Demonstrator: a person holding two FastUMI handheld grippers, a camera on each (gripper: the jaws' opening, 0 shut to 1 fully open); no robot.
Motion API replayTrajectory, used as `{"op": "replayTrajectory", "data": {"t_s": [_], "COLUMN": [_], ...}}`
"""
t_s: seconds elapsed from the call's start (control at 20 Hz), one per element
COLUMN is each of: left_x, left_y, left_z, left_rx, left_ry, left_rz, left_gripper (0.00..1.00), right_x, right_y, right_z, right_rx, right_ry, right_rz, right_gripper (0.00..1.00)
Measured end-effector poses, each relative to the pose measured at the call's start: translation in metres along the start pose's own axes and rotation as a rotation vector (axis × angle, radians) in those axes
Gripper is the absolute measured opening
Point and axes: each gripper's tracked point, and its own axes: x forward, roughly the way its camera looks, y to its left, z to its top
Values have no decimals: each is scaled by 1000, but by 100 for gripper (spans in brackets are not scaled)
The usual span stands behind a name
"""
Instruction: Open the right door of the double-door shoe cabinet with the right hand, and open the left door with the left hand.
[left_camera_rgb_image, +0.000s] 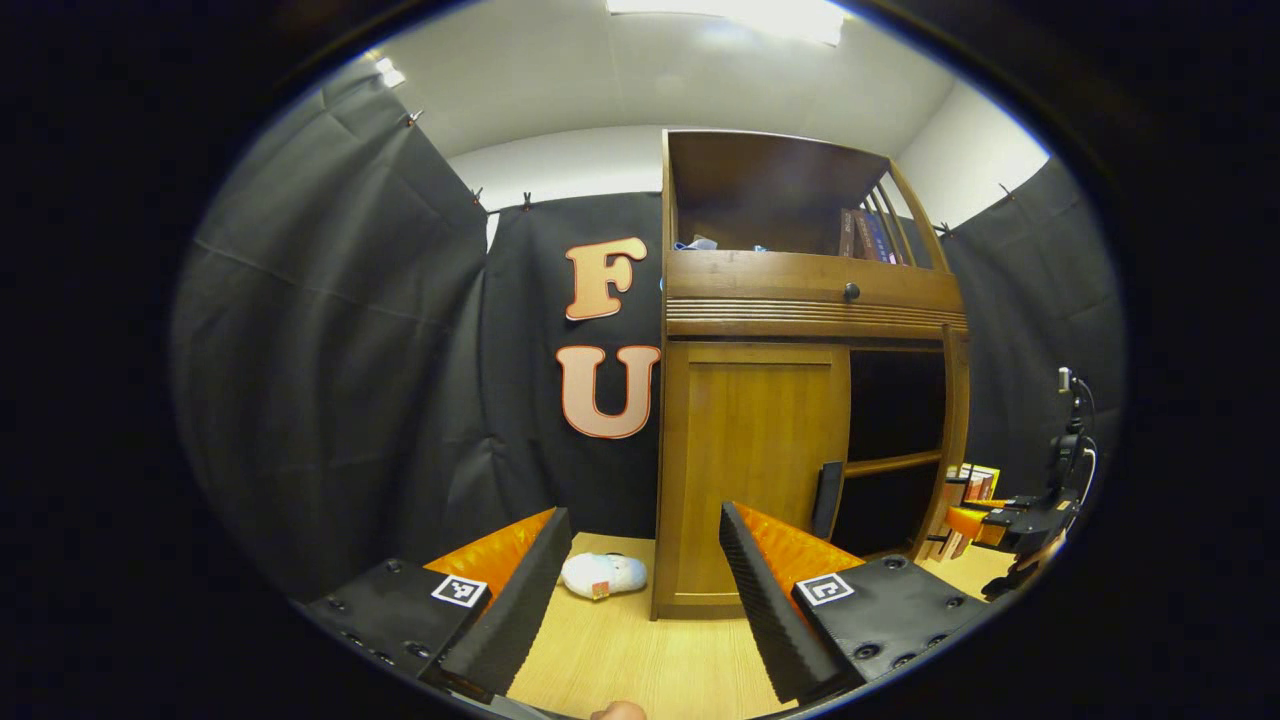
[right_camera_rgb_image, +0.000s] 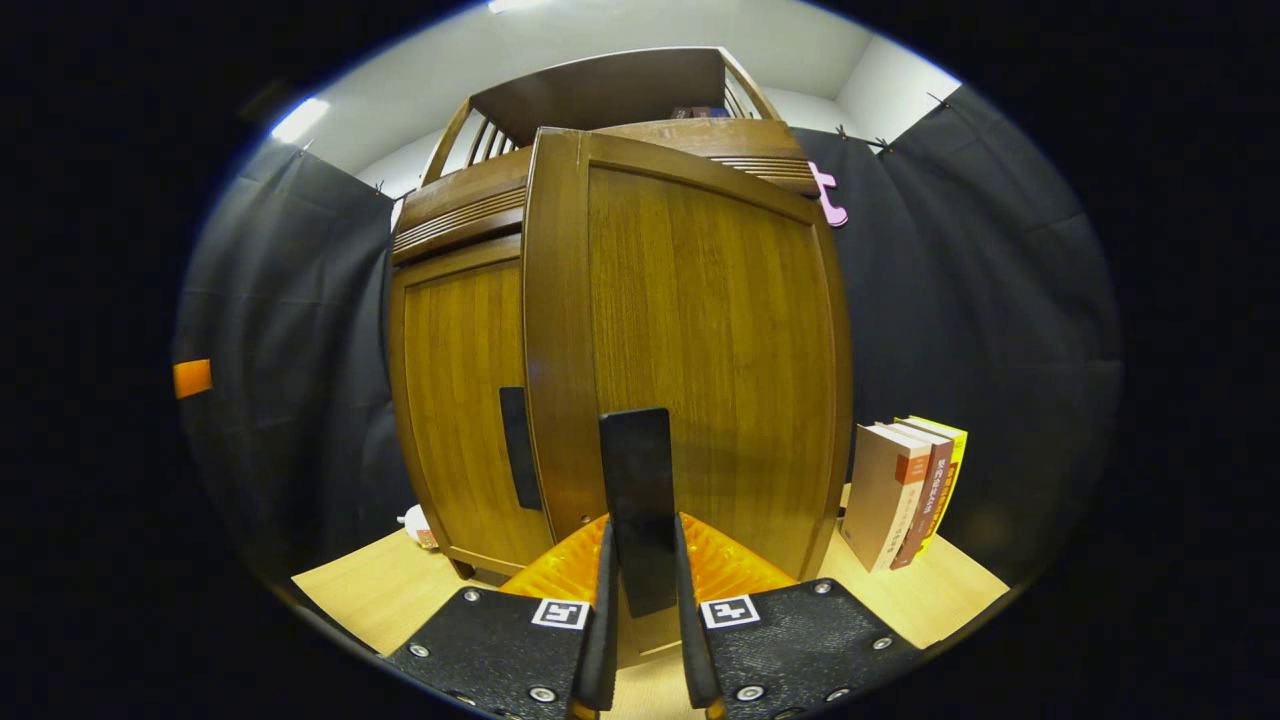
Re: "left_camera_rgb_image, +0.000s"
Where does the large ceiling light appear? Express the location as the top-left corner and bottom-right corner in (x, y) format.
(606, 0), (848, 47)

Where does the black door handle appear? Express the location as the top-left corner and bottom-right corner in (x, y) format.
(811, 460), (847, 542)

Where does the white plush toy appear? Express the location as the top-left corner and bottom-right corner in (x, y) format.
(560, 552), (649, 601)

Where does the wooden double-door shoe cabinet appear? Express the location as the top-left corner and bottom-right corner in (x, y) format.
(650, 128), (973, 623)

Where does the wooden inner shelf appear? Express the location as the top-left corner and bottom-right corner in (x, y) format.
(845, 449), (947, 479)

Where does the group of colourful books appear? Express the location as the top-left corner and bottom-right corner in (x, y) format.
(925, 462), (1002, 562)

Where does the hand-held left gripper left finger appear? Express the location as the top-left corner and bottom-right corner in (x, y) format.
(300, 506), (574, 701)

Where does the wooden cabinet door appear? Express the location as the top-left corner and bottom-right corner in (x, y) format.
(655, 340), (853, 621)
(912, 325), (973, 563)

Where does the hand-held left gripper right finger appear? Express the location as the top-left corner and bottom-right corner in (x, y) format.
(718, 500), (993, 706)

